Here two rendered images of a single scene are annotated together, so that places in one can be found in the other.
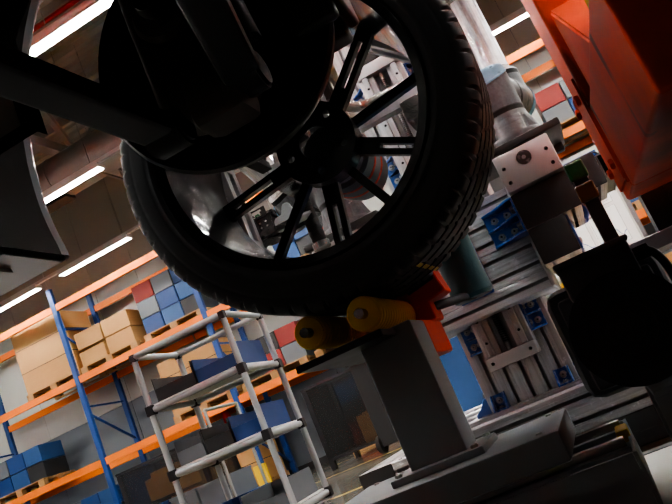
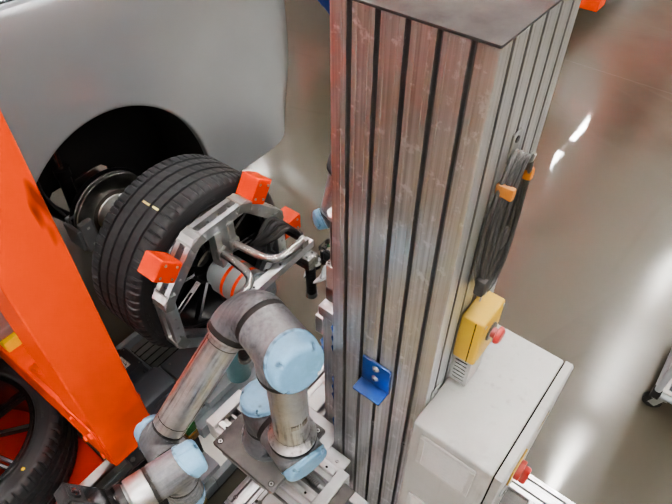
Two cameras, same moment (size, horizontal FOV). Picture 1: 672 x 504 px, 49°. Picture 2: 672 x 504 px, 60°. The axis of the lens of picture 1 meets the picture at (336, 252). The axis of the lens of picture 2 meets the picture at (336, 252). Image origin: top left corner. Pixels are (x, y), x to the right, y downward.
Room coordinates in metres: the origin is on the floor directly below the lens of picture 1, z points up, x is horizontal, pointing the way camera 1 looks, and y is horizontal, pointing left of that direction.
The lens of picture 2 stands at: (2.30, -1.16, 2.34)
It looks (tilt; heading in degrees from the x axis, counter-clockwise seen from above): 46 degrees down; 113
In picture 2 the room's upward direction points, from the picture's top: straight up
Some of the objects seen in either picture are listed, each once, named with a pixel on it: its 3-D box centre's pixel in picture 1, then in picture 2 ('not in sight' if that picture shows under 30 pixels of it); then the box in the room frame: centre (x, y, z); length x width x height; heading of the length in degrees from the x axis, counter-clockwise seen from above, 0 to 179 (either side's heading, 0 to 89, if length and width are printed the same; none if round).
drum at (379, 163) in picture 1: (347, 163); (241, 283); (1.51, -0.10, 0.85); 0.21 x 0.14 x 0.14; 165
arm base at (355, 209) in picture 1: (345, 217); not in sight; (1.97, -0.06, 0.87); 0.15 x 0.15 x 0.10
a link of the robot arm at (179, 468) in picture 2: not in sight; (175, 469); (1.82, -0.83, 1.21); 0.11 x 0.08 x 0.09; 60
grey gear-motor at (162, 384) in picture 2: (646, 367); (135, 388); (1.07, -0.33, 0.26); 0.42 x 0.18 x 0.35; 165
